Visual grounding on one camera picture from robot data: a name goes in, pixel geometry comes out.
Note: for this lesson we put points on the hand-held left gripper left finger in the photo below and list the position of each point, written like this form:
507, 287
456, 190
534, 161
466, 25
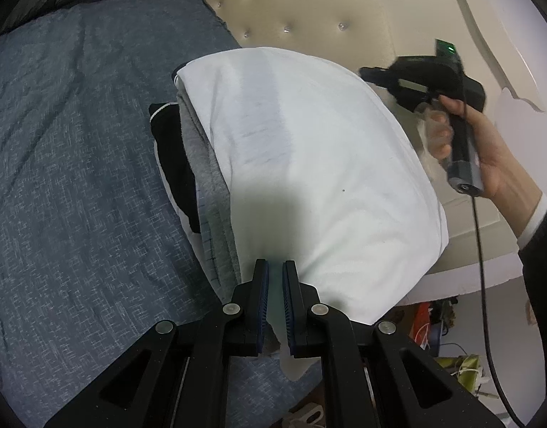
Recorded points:
262, 312

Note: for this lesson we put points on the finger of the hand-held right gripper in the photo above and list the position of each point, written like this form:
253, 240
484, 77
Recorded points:
374, 76

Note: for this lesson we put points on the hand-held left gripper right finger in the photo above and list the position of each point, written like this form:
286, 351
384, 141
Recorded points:
289, 312

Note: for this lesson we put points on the white polo shirt black collar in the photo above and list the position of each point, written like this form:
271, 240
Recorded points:
309, 187

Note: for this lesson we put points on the person's right forearm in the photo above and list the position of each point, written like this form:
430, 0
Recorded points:
541, 285

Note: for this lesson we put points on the person's right hand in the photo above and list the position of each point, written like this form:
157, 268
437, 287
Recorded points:
483, 151

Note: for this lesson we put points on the cream tufted headboard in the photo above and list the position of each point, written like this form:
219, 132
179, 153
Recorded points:
389, 31

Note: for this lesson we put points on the grey slipper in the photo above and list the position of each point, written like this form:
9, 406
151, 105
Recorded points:
305, 414

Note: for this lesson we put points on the orange and white plastic bag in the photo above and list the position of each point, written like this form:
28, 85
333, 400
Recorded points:
423, 325

